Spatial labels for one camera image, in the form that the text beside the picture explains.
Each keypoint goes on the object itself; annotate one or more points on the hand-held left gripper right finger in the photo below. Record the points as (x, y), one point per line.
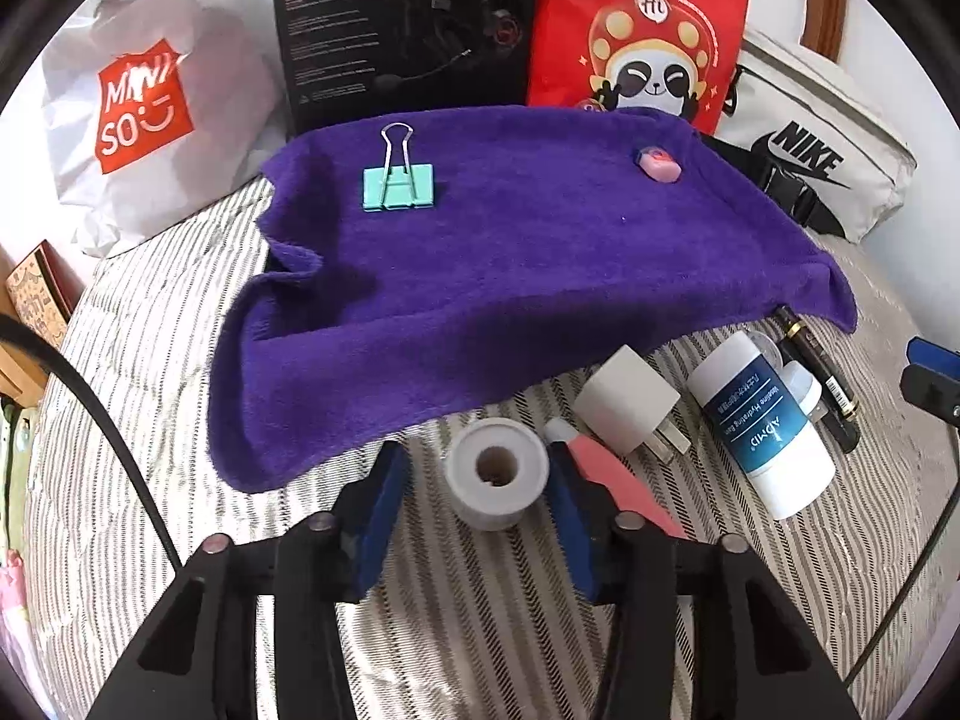
(571, 536)

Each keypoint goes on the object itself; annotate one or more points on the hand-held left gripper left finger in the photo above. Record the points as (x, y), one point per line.
(382, 521)

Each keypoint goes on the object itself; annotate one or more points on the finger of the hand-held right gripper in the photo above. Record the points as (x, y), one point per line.
(934, 382)

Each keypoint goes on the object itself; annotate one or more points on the white tape roll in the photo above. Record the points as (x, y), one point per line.
(469, 487)

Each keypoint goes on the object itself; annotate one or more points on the black gold cosmetic tube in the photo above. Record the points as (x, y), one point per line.
(821, 371)

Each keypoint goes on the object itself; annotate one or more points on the black tube white round cap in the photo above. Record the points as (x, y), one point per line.
(804, 390)

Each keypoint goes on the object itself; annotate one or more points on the white charger plug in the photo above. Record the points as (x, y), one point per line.
(622, 397)

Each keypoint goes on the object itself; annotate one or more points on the white tube blue label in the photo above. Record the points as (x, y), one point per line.
(765, 435)

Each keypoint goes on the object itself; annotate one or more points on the clear plastic cap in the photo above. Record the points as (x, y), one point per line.
(761, 341)

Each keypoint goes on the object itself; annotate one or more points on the purple towel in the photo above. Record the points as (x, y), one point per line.
(487, 277)

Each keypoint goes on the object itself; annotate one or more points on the striped bedsheet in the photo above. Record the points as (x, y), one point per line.
(150, 390)

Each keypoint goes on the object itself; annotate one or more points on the white waist bag black logo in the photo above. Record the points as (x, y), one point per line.
(825, 112)

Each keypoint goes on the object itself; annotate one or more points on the teal binder clip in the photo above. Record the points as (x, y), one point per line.
(397, 191)

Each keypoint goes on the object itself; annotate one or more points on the pink eraser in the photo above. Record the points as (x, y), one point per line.
(660, 165)

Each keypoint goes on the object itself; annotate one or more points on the wooden furniture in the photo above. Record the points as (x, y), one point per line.
(19, 371)

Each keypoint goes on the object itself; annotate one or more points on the patterned wooden box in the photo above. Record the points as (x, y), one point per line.
(41, 285)

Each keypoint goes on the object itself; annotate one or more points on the red panda paper bag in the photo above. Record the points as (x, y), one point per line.
(645, 22)

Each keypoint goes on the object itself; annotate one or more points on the black cardboard box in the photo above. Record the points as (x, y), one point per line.
(352, 37)

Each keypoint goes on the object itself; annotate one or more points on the white shopping bag red logo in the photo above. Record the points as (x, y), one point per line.
(150, 90)

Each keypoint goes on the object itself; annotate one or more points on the wooden door frame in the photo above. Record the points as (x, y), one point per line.
(823, 0)

